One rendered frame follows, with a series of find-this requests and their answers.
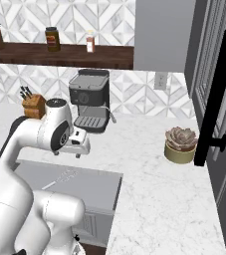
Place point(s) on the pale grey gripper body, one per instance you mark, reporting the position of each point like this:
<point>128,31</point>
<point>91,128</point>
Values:
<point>79,148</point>

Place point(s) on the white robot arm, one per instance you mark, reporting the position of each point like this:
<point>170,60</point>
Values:
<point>8,205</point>

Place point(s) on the silver whisk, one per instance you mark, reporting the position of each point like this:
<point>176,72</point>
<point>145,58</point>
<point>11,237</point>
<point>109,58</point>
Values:
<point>66,176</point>

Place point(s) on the open grey drawer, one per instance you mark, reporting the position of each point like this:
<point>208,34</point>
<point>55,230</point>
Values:
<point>94,189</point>

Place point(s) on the wooden knife block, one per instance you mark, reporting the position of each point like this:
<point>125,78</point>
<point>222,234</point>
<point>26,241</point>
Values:
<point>34,107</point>

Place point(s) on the black and grey coffee machine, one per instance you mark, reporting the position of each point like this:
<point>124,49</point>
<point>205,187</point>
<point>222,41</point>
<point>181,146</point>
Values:
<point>88,96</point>

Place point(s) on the succulent plant in yellow pot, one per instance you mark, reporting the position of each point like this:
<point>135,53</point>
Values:
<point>180,146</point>

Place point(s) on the dark amber jar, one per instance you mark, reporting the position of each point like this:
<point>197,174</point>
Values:
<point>52,40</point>

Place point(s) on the dark grey tall cabinet door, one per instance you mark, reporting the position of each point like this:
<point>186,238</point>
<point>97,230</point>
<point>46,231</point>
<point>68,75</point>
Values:
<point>224,186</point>

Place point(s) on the dark wooden wall shelf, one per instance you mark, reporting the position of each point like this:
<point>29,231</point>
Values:
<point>68,56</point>

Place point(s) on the white wall socket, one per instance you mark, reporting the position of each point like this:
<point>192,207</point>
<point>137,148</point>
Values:
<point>160,80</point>

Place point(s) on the grey wall cupboard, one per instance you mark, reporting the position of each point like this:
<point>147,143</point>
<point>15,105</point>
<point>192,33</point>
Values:
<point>162,33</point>

